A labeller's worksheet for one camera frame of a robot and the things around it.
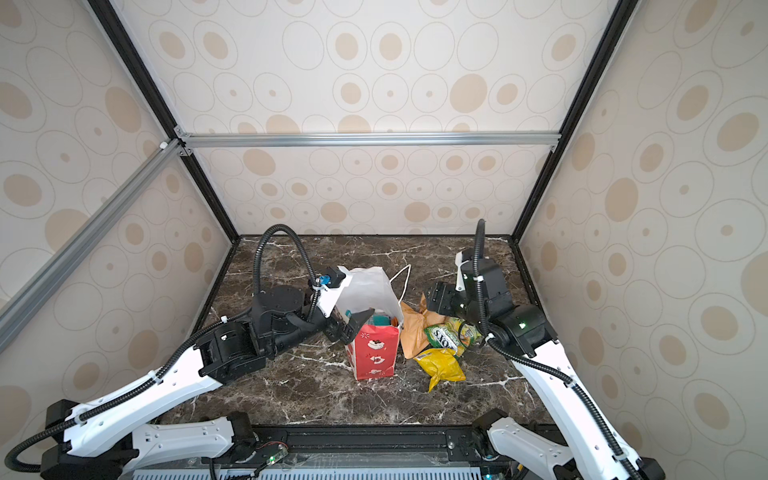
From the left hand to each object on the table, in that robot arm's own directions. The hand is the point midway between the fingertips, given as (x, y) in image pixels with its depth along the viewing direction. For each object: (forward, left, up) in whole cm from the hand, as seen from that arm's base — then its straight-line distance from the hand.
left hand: (364, 297), depth 60 cm
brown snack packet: (+9, -12, -27) cm, 31 cm away
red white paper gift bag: (-4, -1, -19) cm, 19 cm away
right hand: (+6, -16, -7) cm, 18 cm away
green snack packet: (+7, -25, -32) cm, 41 cm away
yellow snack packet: (-4, -19, -28) cm, 34 cm away
